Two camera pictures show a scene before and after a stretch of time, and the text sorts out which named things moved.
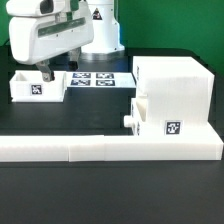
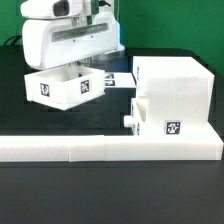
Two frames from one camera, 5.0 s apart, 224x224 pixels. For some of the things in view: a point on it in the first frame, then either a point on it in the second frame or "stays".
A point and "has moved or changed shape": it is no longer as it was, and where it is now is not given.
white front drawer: (139, 106) stays
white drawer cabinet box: (179, 93) stays
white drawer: (29, 86) has moved or changed shape
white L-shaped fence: (122, 147) stays
